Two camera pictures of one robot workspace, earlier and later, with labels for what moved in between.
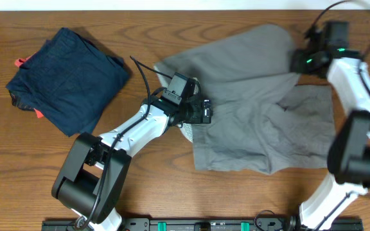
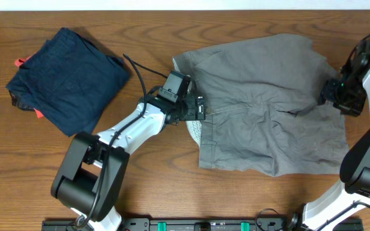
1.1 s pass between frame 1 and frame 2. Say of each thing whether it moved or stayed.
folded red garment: stayed
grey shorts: stayed
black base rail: stayed
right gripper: moved
